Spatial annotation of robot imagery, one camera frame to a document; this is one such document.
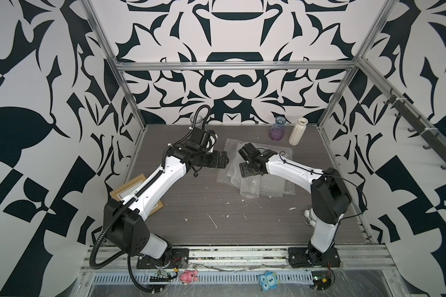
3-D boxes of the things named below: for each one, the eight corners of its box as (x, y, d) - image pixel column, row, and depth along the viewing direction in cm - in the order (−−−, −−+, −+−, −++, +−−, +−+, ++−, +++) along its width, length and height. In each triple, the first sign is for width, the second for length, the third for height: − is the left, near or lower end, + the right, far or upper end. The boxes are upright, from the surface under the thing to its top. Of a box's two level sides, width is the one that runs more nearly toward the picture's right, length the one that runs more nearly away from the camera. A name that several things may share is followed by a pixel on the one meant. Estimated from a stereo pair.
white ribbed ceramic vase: (289, 145, 112) (298, 125, 99) (287, 137, 116) (295, 117, 103) (299, 145, 112) (309, 125, 99) (297, 137, 116) (306, 117, 103)
